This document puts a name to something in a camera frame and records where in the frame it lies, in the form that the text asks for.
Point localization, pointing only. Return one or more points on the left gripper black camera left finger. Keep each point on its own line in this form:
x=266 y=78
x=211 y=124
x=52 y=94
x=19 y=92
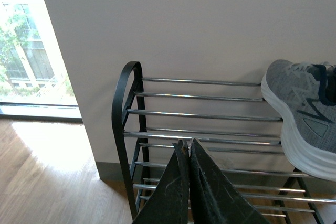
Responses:
x=169 y=201

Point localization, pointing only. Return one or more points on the left gripper black camera right finger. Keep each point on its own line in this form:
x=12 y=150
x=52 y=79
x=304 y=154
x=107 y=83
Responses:
x=213 y=198

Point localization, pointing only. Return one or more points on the grey knit sneaker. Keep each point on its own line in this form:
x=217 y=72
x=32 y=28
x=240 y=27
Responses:
x=304 y=95

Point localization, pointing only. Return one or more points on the black metal shoe rack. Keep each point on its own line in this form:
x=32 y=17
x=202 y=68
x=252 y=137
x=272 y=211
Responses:
x=152 y=116

